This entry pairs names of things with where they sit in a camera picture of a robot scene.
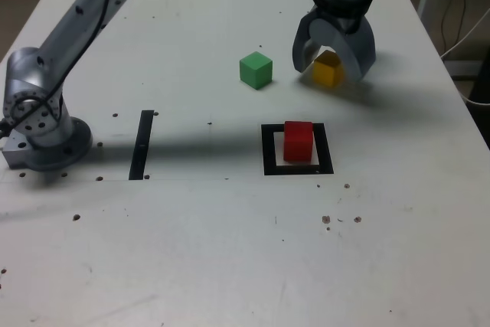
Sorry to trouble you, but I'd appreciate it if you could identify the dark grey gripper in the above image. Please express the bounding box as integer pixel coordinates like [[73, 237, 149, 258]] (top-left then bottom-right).
[[292, 8, 377, 82]]

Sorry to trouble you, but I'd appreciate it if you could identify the yellow cube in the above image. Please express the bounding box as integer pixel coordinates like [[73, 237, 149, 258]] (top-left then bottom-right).
[[312, 49, 345, 89]]

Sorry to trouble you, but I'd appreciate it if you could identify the green cube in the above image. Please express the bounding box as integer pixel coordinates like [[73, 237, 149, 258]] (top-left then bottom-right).
[[239, 51, 273, 91]]

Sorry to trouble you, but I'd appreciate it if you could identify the red cube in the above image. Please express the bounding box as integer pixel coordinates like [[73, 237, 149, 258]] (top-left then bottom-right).
[[283, 120, 315, 163]]

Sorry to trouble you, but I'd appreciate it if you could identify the black tape square outline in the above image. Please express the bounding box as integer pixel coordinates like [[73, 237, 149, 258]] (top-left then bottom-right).
[[260, 123, 335, 177]]

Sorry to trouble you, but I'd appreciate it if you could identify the black tape strip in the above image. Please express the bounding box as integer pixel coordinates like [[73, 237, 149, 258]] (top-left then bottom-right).
[[129, 110, 155, 181]]

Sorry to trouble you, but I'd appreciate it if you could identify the thin black hanging cable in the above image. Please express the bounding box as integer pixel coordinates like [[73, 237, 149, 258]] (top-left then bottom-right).
[[439, 0, 467, 49]]

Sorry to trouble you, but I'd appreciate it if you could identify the white cable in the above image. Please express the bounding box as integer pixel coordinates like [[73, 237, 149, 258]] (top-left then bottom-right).
[[458, 80, 490, 106], [439, 8, 490, 60]]

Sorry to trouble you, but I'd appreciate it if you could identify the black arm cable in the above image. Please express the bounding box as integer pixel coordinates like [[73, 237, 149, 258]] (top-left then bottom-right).
[[0, 0, 116, 140]]

